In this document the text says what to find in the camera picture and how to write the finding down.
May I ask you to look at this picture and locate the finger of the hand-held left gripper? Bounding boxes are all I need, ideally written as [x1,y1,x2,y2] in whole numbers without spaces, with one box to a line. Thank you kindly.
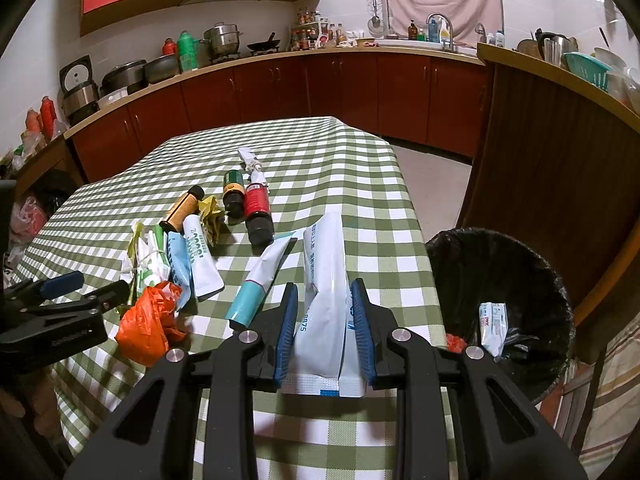
[4,270,85,308]
[15,280,132,323]

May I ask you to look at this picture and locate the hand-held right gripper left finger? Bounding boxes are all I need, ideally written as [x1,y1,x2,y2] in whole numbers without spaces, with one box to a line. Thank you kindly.
[62,282,301,480]

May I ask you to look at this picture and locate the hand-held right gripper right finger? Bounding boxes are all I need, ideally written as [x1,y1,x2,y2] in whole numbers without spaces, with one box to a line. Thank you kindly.
[350,277,588,480]

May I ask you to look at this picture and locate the white blue pouch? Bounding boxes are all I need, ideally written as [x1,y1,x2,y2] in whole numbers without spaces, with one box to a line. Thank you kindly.
[282,211,368,398]

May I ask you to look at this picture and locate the amber bottle black cap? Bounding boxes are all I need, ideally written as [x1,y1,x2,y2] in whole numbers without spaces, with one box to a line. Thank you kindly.
[159,185,206,233]

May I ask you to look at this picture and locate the red bottle black cap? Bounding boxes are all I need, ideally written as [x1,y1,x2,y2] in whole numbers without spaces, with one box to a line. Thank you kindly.
[244,184,275,246]

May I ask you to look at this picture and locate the green bottle black cap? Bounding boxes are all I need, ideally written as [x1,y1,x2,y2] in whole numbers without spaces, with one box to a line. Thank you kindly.
[222,170,246,218]

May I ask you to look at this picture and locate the bin with black bag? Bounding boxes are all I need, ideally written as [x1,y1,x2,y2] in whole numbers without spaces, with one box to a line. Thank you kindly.
[425,227,576,406]

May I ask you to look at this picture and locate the orange plastic bag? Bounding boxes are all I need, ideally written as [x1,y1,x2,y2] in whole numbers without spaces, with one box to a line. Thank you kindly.
[115,281,187,367]

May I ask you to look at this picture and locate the green white wrapper bundle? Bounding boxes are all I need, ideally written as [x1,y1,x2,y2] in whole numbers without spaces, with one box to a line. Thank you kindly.
[120,224,173,306]

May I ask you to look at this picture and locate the pink plastic bag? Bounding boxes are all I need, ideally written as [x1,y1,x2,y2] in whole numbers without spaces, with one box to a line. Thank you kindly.
[11,195,48,243]

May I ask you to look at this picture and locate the blue wrapper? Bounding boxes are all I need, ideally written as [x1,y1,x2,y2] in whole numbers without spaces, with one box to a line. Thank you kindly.
[166,231,193,311]

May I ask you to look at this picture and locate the white tube teal print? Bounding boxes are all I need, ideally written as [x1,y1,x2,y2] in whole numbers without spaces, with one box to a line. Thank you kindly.
[181,214,225,302]

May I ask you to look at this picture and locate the white printed packet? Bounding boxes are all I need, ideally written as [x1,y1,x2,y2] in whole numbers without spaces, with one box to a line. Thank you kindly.
[477,301,508,358]

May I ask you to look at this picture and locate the yellow wrapper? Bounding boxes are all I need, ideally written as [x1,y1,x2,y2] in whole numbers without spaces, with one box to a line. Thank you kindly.
[197,196,226,246]

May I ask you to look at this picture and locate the red-orange bottle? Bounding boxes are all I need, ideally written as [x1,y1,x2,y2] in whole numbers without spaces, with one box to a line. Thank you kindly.
[40,96,56,141]

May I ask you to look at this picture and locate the green checked tablecloth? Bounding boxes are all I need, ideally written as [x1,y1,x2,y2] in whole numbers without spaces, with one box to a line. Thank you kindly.
[10,116,458,480]

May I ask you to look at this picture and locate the white knotted wrapper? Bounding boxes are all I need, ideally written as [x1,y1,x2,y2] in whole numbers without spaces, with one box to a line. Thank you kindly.
[237,147,268,196]

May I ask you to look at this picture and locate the steel rice cooker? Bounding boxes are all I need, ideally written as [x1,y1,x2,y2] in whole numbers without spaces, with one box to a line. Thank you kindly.
[59,55,100,123]

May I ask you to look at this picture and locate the dark lidded pot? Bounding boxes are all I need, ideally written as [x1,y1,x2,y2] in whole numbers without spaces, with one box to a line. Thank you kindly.
[100,59,148,97]

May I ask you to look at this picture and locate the dark round pan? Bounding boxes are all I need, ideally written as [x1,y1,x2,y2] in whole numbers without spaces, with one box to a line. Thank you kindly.
[144,54,181,84]

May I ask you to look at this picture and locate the red-brown base cabinets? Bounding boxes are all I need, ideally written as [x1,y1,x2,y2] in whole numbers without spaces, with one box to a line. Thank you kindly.
[65,52,493,183]

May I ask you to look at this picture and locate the striped cloth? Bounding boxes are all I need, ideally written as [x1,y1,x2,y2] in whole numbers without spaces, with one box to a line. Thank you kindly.
[550,310,640,480]

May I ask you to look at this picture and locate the wooden counter cabinet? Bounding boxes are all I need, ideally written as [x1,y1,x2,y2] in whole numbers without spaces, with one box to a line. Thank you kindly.
[456,42,640,326]

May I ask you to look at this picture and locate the green thermos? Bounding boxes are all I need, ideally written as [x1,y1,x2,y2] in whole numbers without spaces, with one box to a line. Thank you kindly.
[177,30,200,73]

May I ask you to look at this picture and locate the gas stove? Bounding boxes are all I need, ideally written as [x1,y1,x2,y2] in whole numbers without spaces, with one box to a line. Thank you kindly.
[207,49,281,64]

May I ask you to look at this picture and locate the steel stockpot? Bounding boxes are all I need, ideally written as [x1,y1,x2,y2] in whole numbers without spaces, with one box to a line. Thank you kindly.
[199,22,244,56]

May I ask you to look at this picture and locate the black wok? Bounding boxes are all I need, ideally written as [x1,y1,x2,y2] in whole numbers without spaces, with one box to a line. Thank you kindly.
[246,32,282,53]

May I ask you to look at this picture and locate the group of condiment bottles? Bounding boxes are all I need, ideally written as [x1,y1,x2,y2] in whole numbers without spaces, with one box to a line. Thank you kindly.
[290,8,346,52]

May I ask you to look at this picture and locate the hanging strainer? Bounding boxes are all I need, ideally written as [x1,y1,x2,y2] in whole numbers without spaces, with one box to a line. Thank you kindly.
[367,0,386,36]

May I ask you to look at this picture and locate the tall steel faucet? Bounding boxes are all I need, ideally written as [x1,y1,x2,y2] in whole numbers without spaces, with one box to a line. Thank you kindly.
[426,12,456,51]

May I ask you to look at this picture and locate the steel kettle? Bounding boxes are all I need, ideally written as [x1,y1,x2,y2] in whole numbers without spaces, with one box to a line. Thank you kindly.
[536,30,576,66]

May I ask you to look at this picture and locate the teal plastic basket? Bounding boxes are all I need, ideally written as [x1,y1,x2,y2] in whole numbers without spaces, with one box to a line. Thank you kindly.
[562,51,616,93]

